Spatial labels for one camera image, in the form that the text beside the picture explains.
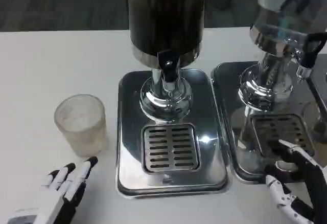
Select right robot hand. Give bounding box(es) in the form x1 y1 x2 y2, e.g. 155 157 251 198
264 139 327 224

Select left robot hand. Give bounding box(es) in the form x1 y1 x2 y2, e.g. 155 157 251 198
7 156 99 224

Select clear ribbed glass cup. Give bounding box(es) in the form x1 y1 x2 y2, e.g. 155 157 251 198
53 94 108 158

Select black tap of dark dispenser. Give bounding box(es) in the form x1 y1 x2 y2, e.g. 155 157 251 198
157 51 178 92

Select steel grid under clear dispenser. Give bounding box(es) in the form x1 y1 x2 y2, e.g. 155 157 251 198
250 113 315 158

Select steel tray under dark dispenser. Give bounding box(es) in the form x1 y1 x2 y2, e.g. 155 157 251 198
116 69 229 200

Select steel tray under clear dispenser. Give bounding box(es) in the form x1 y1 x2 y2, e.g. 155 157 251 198
211 60 327 184

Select steel grid under dark dispenser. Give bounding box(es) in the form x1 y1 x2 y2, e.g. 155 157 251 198
141 123 201 175

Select black tap of clear dispenser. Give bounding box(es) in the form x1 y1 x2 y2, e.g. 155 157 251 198
293 32 327 79

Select clear steel drink dispenser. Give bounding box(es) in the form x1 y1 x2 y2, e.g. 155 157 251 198
237 0 327 112

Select dark drink dispenser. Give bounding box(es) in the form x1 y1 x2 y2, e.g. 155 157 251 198
127 0 209 122

